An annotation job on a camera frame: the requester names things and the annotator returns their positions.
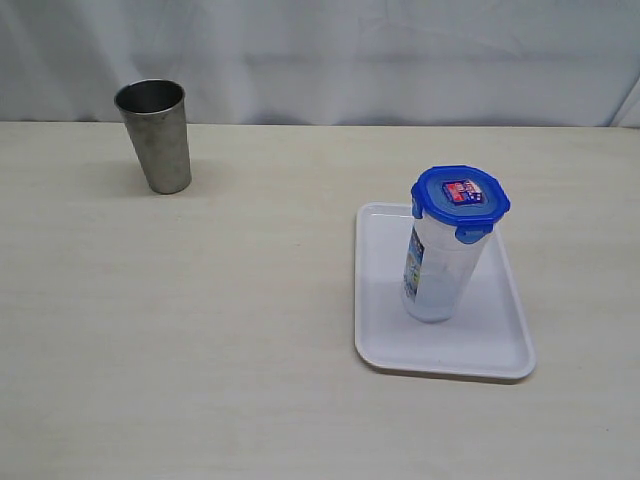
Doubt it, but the clear plastic tall container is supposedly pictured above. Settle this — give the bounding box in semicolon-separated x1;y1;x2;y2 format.
401;215;493;323

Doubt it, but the blue plastic lid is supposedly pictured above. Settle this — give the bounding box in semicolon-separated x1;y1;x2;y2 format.
411;165;511;245

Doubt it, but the stainless steel cup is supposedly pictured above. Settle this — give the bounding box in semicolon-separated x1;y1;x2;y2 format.
114;79;192;195

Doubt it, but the white rectangular plastic tray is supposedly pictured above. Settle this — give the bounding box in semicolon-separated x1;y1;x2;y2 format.
354;202;537;382

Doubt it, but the white backdrop curtain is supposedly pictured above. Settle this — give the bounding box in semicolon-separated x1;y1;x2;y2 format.
1;1;639;127

